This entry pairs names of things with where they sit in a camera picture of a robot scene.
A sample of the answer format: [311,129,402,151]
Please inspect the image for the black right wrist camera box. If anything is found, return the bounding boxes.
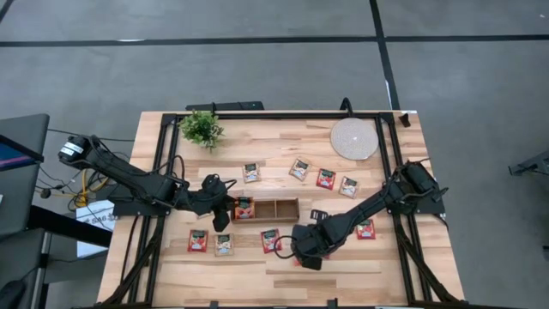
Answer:
[301,254,323,272]

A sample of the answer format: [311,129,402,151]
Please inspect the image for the black cable tangle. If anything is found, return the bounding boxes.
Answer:
[35,136,132,212]

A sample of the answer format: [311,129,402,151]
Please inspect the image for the yellow cable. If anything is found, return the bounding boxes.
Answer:
[75,167,113,208]

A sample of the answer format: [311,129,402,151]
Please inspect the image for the wooden three-compartment tea box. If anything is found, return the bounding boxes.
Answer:
[230,197,301,225]

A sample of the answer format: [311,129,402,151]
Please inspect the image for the white paper sheet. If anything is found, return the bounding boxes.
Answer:
[75,199,118,258]

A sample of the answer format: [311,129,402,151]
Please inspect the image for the grey metal stand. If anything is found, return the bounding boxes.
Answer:
[508,148,549,177]

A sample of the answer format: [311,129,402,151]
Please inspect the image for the dark grey desk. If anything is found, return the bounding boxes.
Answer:
[0,113,51,237]

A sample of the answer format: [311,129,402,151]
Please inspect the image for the round woven beige trivet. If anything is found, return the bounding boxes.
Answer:
[329,117,380,161]

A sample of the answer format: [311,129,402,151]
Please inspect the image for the black computer monitor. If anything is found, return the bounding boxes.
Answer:
[0,134,45,172]

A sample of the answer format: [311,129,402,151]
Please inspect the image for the black power strip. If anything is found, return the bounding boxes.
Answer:
[184,100,265,112]

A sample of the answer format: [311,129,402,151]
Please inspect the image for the orange tea bag packet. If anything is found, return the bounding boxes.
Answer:
[234,197,256,221]

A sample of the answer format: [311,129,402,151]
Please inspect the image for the dark side table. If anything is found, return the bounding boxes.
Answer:
[0,204,113,309]

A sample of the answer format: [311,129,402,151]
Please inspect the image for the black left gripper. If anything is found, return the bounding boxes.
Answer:
[195,173,238,215]

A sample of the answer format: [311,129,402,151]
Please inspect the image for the green potted artificial plant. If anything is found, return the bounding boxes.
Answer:
[178,109,226,154]

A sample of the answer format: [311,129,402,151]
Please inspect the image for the black computer mouse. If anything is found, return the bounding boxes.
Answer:
[0,278,27,309]

